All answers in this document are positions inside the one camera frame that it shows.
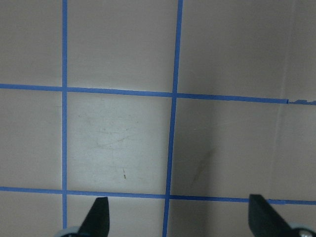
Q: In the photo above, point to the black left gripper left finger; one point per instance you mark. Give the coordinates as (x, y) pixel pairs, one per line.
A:
(97, 221)

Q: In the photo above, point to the brown paper table cover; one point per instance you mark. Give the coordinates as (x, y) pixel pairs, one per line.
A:
(176, 110)

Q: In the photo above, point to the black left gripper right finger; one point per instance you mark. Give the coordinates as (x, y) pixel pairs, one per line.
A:
(263, 220)

